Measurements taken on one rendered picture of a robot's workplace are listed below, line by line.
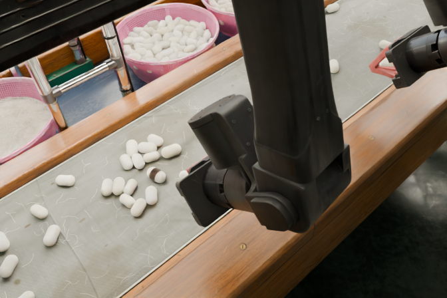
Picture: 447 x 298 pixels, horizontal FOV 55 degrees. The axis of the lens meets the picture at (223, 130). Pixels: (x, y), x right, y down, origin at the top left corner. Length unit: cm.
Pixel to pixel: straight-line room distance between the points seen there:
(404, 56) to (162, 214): 46
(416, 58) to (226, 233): 39
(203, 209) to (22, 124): 57
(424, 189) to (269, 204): 143
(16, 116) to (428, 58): 81
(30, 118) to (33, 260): 35
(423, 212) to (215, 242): 115
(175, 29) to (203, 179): 68
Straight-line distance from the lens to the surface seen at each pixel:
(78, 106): 108
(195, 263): 65
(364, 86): 95
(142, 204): 73
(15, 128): 99
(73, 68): 114
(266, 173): 37
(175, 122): 87
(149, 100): 89
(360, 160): 77
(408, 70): 73
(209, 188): 50
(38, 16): 58
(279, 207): 36
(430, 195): 176
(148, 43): 110
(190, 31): 113
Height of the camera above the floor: 134
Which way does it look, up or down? 45 degrees down
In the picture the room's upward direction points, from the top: 6 degrees counter-clockwise
